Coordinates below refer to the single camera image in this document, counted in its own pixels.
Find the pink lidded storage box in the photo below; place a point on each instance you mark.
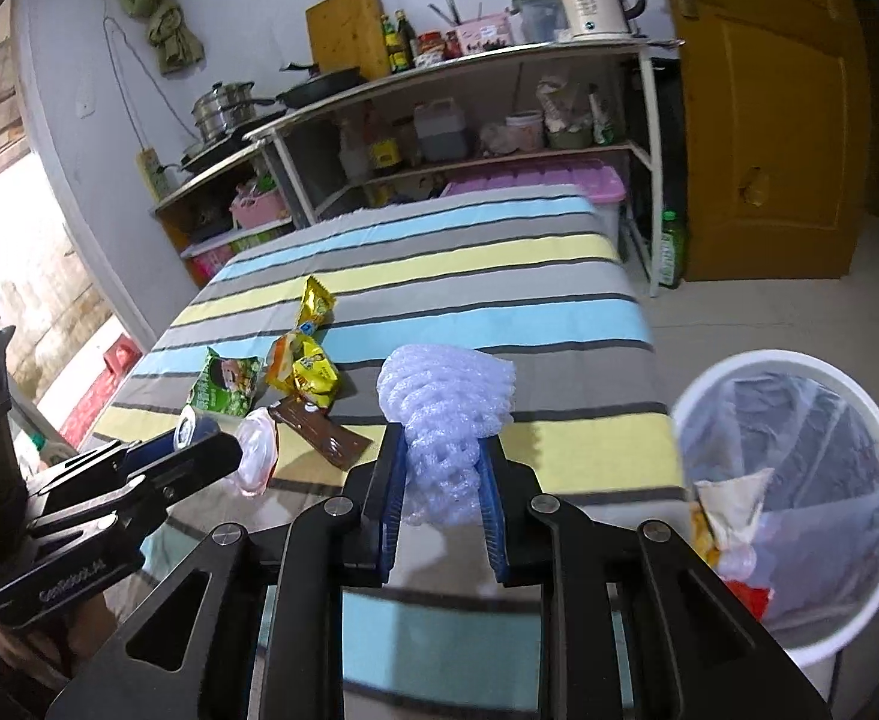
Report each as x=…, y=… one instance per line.
x=544, y=184

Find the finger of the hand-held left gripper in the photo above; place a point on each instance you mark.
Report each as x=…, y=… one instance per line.
x=207, y=465
x=150, y=454

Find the clear bin liner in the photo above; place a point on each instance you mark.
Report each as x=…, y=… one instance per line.
x=814, y=465

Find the green snack packet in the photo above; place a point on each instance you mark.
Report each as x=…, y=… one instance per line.
x=229, y=382

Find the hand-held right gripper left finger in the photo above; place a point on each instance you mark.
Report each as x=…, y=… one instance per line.
x=390, y=495

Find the pink utensil holder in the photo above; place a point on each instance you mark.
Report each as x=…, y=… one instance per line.
x=484, y=34

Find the white paper packet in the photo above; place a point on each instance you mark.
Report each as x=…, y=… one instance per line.
x=735, y=506

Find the brown snack packet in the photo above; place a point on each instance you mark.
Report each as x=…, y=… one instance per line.
x=319, y=435

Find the striped cloth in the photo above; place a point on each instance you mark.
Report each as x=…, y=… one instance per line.
x=484, y=270

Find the clear plastic bottle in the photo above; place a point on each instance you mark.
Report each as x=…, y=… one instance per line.
x=353, y=154

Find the induction cooker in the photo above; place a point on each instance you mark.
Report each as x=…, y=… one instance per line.
x=222, y=150

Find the wooden cutting board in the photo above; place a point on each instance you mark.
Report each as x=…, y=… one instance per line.
x=345, y=30

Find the white plastic bag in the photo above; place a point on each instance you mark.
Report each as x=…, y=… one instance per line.
x=563, y=105

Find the dark sauce bottle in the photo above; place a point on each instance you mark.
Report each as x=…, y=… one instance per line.
x=406, y=41

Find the white metal rack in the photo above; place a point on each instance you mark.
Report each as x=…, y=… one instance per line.
x=484, y=64

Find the small yellow wrapper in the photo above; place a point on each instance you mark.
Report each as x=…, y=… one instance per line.
x=315, y=304

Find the clear storage box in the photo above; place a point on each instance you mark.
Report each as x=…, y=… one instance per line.
x=538, y=15

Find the large yellow snack packet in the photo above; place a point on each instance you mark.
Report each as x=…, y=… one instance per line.
x=703, y=536

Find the green hanging cloth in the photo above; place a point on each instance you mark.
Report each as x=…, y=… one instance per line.
x=162, y=15

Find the pink plastic basket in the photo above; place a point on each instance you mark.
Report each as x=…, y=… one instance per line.
x=259, y=208

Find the red plastic bag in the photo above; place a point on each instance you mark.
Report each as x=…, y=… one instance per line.
x=750, y=600

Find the wooden door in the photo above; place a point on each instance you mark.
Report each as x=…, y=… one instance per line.
x=769, y=127

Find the green bowl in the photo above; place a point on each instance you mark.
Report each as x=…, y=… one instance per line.
x=568, y=137

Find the yellow orange snack wrapper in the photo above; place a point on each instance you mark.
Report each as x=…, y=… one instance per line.
x=300, y=371

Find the red sauce jar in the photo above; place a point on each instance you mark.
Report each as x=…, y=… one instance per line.
x=430, y=49
x=451, y=45

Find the green plastic bottle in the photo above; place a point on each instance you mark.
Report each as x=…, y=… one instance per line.
x=673, y=251

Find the white plastic tub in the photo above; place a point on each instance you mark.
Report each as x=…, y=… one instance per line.
x=524, y=133

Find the large oil bottle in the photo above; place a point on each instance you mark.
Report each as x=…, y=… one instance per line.
x=384, y=146

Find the white foam net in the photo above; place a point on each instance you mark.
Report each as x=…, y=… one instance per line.
x=443, y=397

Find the yellow label sauce bottle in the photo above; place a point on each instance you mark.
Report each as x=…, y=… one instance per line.
x=390, y=49

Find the yellow power strip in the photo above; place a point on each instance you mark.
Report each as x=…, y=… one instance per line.
x=154, y=172

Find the red floor mat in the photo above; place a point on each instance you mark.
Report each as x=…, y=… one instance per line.
x=102, y=390

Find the dark jerry can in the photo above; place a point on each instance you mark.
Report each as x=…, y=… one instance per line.
x=441, y=131

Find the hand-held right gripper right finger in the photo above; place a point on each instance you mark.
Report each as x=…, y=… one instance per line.
x=493, y=510

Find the black frying pan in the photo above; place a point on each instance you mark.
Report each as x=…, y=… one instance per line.
x=327, y=86

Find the wooden shelf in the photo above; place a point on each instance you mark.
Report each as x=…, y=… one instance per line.
x=199, y=191

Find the steel steamer pot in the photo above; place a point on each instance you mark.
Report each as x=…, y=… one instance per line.
x=222, y=111

